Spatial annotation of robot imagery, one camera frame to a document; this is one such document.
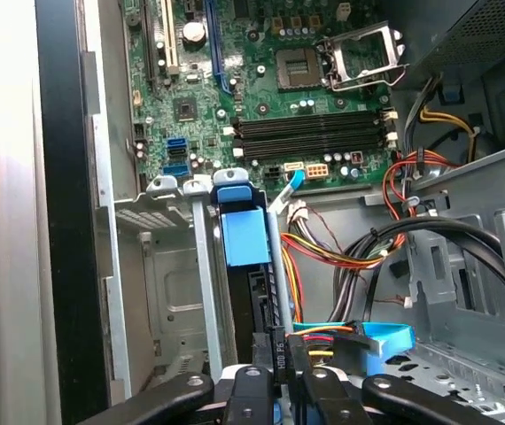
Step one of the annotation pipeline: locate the blue wire white plug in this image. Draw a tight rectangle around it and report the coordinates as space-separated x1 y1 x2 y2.
268 161 307 213

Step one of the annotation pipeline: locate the grey power supply unit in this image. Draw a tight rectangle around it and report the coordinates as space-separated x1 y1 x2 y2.
383 0 505 92

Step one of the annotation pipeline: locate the yellow black wire bundle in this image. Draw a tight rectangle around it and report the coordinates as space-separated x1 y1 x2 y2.
418 104 482 163

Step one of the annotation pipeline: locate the hard disk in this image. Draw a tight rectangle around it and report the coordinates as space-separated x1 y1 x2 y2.
214 183 291 368

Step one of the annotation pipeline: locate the multicoloured wire bundle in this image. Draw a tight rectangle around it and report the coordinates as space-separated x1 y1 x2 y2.
278 148 462 327

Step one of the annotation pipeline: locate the black RAM slot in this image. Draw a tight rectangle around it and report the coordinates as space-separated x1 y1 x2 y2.
234 122 391 137
234 112 391 126
234 135 391 151
234 146 391 163

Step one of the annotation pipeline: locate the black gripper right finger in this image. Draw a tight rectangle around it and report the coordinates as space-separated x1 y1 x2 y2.
303 367 505 425

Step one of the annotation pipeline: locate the grey metal disk bay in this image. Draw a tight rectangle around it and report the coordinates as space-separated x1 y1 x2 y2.
92 167 289 390

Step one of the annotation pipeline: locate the green motherboard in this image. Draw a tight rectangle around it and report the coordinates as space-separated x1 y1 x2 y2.
121 0 402 196

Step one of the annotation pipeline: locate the grey metal drive cage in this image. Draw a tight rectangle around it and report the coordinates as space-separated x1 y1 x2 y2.
362 141 505 425

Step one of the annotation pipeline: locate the orange red power wire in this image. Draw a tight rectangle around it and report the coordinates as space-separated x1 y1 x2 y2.
268 325 364 387

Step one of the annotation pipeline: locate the thick black cable bundle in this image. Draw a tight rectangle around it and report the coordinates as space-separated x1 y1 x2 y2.
330 216 505 324

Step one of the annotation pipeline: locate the black open PC case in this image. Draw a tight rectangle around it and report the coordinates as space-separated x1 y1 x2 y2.
35 0 505 425

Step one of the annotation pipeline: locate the blue expansion slot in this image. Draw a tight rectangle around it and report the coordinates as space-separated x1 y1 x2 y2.
205 0 232 95

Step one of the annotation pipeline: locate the metal locking lever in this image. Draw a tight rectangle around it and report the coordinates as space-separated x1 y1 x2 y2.
327 63 412 93

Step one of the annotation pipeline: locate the white expansion slot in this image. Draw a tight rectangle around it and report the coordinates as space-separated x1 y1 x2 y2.
161 0 181 79

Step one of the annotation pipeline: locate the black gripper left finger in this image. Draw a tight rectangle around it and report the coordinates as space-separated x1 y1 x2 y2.
77 365 276 425

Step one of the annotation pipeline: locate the metal socket cover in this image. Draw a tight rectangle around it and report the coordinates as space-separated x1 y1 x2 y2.
317 20 408 89

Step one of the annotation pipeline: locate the CPU socket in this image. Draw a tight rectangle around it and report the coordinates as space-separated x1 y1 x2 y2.
274 46 324 93

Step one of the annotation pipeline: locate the silver coin battery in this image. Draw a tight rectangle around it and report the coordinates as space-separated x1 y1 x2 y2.
183 20 206 44

